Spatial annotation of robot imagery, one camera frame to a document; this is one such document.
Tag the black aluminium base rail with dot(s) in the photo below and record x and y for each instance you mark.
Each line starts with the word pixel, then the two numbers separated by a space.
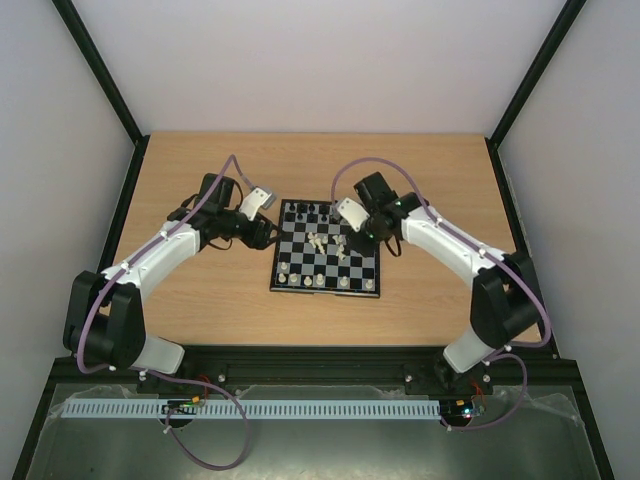
pixel 413 370

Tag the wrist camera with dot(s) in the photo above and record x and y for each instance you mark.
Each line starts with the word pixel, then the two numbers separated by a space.
pixel 353 213
pixel 258 199

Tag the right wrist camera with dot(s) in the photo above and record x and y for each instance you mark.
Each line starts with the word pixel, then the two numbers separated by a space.
pixel 353 213

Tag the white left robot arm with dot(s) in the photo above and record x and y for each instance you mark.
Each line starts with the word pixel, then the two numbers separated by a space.
pixel 105 326

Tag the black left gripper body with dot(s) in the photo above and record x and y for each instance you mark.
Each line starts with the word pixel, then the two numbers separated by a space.
pixel 256 238

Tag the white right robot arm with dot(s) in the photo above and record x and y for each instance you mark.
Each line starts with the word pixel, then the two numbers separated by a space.
pixel 505 294

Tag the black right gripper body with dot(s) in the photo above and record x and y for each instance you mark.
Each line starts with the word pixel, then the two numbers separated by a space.
pixel 360 241

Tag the white king piece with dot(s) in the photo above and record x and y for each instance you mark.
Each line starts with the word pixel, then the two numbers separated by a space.
pixel 318 241

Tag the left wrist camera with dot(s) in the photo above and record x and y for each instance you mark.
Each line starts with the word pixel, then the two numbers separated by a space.
pixel 258 199

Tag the light blue cable duct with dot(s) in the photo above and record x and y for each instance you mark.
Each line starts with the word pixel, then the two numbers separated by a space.
pixel 254 409

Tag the black and grey chessboard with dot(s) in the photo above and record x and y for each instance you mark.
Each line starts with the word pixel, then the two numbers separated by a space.
pixel 296 219

